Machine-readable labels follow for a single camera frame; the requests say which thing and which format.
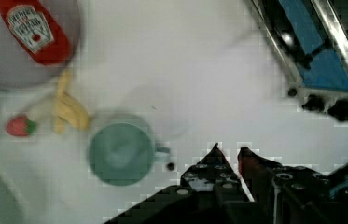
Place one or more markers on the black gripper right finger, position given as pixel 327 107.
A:
pixel 287 195

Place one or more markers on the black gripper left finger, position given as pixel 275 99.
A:
pixel 211 181

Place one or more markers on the blue glass oven door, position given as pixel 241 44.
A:
pixel 313 37

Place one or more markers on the black toaster oven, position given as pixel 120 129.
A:
pixel 330 104

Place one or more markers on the green mug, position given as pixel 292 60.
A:
pixel 123 149

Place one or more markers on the peeled banana toy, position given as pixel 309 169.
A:
pixel 61 107

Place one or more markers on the red strawberry toy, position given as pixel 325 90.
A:
pixel 21 126

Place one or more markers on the red ketchup bottle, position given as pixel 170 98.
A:
pixel 36 31

